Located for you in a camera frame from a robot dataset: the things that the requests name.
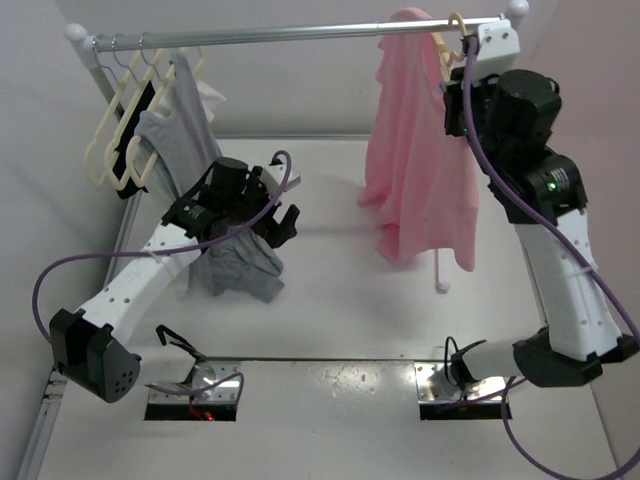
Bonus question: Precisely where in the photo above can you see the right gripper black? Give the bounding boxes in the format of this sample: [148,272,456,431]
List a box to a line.
[444,60,503,175]

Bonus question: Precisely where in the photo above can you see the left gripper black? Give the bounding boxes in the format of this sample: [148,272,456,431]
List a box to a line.
[224,167,297,247]

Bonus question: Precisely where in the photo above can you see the beige plastic hanger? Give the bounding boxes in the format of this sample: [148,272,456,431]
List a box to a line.
[429,11,476,81]

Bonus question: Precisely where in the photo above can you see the pink t shirt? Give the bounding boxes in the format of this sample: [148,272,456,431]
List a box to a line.
[358,33,479,272]

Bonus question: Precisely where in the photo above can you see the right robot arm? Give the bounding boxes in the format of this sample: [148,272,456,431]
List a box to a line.
[443,68,639,388]

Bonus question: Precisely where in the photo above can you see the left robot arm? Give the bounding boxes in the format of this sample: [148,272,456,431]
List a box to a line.
[49,150,299,404]

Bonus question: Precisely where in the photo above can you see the grey t shirt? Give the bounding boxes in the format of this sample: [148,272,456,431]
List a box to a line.
[135,50,284,303]

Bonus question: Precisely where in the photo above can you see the white cloth on hanger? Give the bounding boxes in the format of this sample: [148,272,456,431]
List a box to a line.
[196,80,226,123]

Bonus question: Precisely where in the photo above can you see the cream hanger with grey shirt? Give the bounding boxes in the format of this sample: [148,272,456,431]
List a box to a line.
[125,32,175,188]

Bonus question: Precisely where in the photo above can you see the cream hanger far right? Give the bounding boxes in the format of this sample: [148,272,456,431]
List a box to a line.
[179,47,205,81]

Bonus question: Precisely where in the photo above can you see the cream hanger middle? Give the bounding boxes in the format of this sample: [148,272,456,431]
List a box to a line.
[105,32,156,198]

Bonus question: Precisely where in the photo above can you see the cream hanger outer left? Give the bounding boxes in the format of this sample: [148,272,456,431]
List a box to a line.
[84,35,130,190]

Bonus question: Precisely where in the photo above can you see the white clothes rack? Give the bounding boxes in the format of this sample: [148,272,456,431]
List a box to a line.
[64,0,530,293]

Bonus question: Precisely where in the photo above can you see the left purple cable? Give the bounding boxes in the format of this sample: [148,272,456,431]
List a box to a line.
[31,149,293,401]

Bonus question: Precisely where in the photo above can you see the purple cable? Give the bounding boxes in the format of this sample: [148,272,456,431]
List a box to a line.
[31,149,293,401]
[459,37,640,480]

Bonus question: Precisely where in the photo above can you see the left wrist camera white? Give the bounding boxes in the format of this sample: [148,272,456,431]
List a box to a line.
[260,164,301,196]

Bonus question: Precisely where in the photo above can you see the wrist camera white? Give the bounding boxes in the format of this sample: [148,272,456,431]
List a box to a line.
[474,19,521,80]
[260,164,301,196]

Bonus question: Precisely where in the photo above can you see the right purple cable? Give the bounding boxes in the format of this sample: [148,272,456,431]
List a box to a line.
[459,37,640,480]

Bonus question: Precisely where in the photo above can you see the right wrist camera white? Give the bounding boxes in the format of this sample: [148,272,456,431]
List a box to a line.
[474,19,521,80]

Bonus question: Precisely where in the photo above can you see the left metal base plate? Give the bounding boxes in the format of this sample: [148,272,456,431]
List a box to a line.
[148,362,245,405]

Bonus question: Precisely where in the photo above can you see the metal base plate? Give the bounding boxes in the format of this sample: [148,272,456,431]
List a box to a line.
[414,362,506,406]
[148,362,245,405]

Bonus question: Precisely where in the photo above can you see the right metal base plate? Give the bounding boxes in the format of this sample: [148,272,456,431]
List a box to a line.
[414,362,506,406]

